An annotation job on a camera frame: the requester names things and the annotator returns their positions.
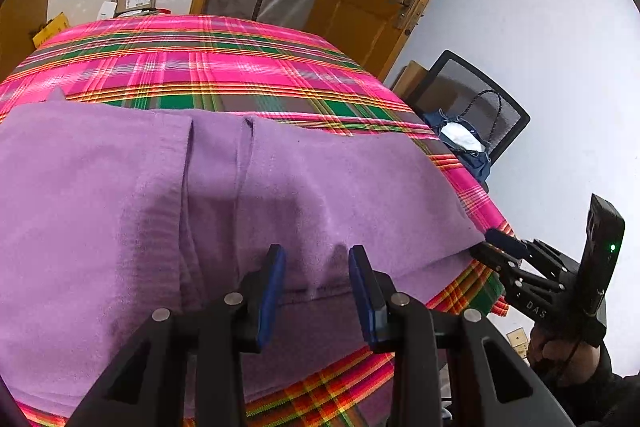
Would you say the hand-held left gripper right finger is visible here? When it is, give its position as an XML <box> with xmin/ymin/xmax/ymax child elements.
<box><xmin>348</xmin><ymin>245</ymin><xmax>573</xmax><ymax>427</ymax></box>

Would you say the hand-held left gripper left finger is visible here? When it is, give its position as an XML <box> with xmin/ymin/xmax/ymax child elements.
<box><xmin>67</xmin><ymin>244</ymin><xmax>287</xmax><ymax>427</ymax></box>

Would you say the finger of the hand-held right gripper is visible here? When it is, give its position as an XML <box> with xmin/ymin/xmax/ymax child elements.
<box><xmin>470</xmin><ymin>242</ymin><xmax>546</xmax><ymax>283</ymax></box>
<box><xmin>485</xmin><ymin>228</ymin><xmax>571</xmax><ymax>285</ymax></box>

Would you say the purple fleece garment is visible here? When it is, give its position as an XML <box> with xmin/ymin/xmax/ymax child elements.
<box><xmin>0</xmin><ymin>87</ymin><xmax>488</xmax><ymax>413</ymax></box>

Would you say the person's right forearm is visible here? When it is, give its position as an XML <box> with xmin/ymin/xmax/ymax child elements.
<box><xmin>570</xmin><ymin>347</ymin><xmax>640</xmax><ymax>425</ymax></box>

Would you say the person's right hand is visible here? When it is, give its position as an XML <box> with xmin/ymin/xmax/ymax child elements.
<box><xmin>527</xmin><ymin>324</ymin><xmax>608</xmax><ymax>380</ymax></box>

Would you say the blue denim bag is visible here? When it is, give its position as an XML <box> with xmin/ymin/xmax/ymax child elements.
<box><xmin>425</xmin><ymin>89</ymin><xmax>503</xmax><ymax>192</ymax></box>

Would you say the white crumpled cloth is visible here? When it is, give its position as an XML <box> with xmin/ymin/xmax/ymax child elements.
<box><xmin>442</xmin><ymin>122</ymin><xmax>486</xmax><ymax>154</ymax></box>

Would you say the black mesh office chair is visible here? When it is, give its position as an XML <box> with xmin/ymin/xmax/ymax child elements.
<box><xmin>407</xmin><ymin>50</ymin><xmax>531</xmax><ymax>168</ymax></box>

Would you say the brown leaning board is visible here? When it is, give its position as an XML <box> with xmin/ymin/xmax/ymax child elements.
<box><xmin>390</xmin><ymin>61</ymin><xmax>431</xmax><ymax>95</ymax></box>

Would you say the pink plaid blanket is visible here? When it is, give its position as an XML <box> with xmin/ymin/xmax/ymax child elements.
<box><xmin>0</xmin><ymin>13</ymin><xmax>516</xmax><ymax>427</ymax></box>

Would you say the yellow printed bag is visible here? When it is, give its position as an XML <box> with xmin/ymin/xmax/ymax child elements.
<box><xmin>32</xmin><ymin>12</ymin><xmax>71</xmax><ymax>50</ymax></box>

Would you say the wooden wardrobe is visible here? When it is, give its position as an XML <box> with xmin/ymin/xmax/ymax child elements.
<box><xmin>0</xmin><ymin>0</ymin><xmax>68</xmax><ymax>80</ymax></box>

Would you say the wall socket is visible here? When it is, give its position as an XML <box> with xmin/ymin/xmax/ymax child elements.
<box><xmin>506</xmin><ymin>327</ymin><xmax>531</xmax><ymax>358</ymax></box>

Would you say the metal door handle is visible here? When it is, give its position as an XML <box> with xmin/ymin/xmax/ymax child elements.
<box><xmin>385</xmin><ymin>0</ymin><xmax>426</xmax><ymax>32</ymax></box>

